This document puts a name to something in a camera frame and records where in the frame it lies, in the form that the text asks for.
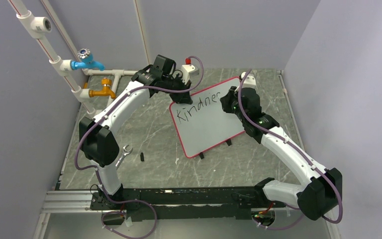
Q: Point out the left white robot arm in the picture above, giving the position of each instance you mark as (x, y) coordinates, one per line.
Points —
(97, 135)

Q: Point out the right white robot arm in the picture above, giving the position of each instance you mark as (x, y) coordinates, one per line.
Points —
(319, 191)

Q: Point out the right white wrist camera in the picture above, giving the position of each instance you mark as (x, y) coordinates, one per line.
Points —
(249, 81)

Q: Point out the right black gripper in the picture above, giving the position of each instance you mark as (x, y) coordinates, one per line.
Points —
(226, 100)

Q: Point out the blue faucet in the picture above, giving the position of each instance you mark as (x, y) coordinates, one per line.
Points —
(86, 61)

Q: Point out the silver wrench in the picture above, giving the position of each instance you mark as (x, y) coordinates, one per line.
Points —
(126, 150)

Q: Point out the orange faucet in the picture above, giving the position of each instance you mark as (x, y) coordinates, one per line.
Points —
(106, 90)

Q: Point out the pink-framed whiteboard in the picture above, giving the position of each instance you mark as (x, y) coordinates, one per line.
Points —
(204, 125)

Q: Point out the white pvc pipe frame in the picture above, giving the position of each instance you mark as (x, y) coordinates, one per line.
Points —
(111, 29)

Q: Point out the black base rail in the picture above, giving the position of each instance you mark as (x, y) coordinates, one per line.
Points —
(241, 203)

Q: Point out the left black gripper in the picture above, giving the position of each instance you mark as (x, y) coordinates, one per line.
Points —
(182, 97)

